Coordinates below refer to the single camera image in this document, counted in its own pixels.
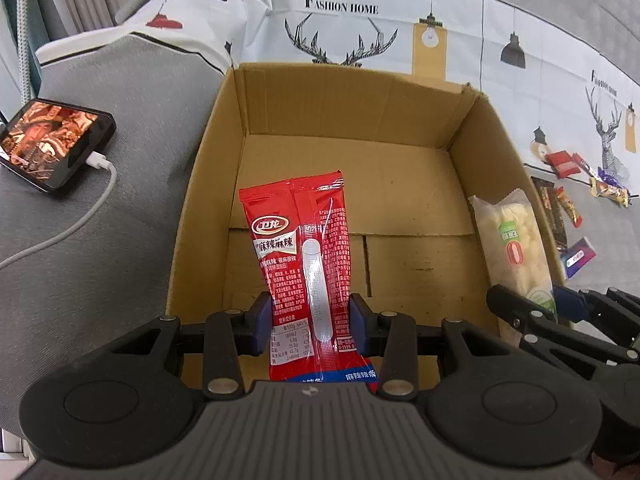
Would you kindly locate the clear rice cracker packet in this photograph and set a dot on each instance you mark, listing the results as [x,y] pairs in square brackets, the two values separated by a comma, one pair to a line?
[513,249]

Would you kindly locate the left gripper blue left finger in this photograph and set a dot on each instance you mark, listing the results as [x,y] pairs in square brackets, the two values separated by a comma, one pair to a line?
[259,320]

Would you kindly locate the grey patterned sofa cover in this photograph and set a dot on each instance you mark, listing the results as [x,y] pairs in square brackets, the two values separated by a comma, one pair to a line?
[87,264]

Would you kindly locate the thin red stick packet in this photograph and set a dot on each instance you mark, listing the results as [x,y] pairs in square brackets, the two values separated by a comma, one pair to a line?
[583,165]

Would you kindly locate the yellow snack bar wrapper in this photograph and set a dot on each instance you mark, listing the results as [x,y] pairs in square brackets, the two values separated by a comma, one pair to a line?
[618,195]

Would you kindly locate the brown cardboard box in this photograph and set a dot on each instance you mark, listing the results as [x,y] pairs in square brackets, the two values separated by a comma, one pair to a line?
[412,151]

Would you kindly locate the black chocolate bar wrapper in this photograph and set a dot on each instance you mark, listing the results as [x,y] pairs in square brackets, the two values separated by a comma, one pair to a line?
[552,209]

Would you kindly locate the purple pink snack packet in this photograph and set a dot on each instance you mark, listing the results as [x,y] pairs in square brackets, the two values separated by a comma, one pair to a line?
[576,257]

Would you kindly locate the small red square packet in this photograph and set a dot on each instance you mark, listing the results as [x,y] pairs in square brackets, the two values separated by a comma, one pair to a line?
[562,164]

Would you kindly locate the purple chocolate wrapper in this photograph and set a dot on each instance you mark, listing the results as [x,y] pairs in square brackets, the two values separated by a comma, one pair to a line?
[609,182]

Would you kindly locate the small red orange candy bar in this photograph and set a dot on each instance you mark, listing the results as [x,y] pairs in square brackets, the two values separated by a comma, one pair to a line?
[569,207]

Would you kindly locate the black smartphone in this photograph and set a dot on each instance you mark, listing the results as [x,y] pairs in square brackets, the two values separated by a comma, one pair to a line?
[47,142]

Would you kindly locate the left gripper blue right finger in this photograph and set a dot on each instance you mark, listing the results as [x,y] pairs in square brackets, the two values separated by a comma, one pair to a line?
[361,325]

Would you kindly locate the large red spicy snack packet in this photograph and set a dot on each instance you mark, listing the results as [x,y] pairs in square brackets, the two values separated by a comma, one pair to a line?
[301,240]

